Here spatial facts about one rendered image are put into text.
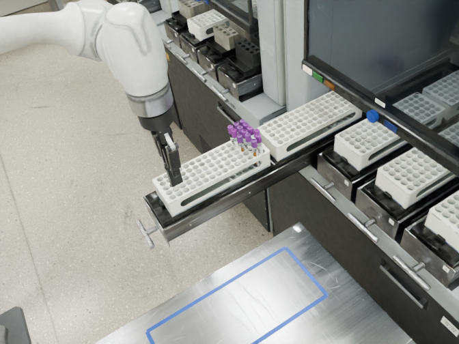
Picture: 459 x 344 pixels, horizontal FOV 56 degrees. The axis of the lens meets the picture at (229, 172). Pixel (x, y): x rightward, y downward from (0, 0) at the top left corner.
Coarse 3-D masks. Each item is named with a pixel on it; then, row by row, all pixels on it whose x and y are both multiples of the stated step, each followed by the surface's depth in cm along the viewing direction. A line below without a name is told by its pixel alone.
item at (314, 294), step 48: (288, 240) 97; (192, 288) 92; (240, 288) 90; (288, 288) 89; (336, 288) 88; (144, 336) 85; (192, 336) 84; (240, 336) 83; (288, 336) 82; (336, 336) 81; (384, 336) 80
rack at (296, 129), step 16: (320, 96) 124; (336, 96) 124; (288, 112) 121; (304, 112) 121; (320, 112) 120; (336, 112) 119; (352, 112) 120; (272, 128) 118; (288, 128) 116; (304, 128) 116; (320, 128) 117; (336, 128) 120; (272, 144) 113; (288, 144) 113; (304, 144) 117
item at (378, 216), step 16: (368, 192) 105; (384, 192) 103; (432, 192) 102; (448, 192) 103; (368, 208) 107; (384, 208) 102; (400, 208) 100; (416, 208) 101; (368, 224) 106; (384, 224) 104; (400, 224) 99
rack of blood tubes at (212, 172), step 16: (224, 144) 115; (192, 160) 112; (208, 160) 112; (224, 160) 116; (240, 160) 110; (256, 160) 111; (160, 176) 110; (192, 176) 110; (208, 176) 108; (224, 176) 108; (240, 176) 111; (160, 192) 106; (176, 192) 105; (192, 192) 105; (208, 192) 111; (176, 208) 105
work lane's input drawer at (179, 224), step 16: (320, 144) 120; (272, 160) 116; (288, 160) 116; (304, 160) 118; (256, 176) 113; (272, 176) 115; (288, 176) 119; (224, 192) 110; (240, 192) 112; (256, 192) 116; (160, 208) 109; (192, 208) 107; (208, 208) 109; (224, 208) 112; (160, 224) 107; (176, 224) 106; (192, 224) 109
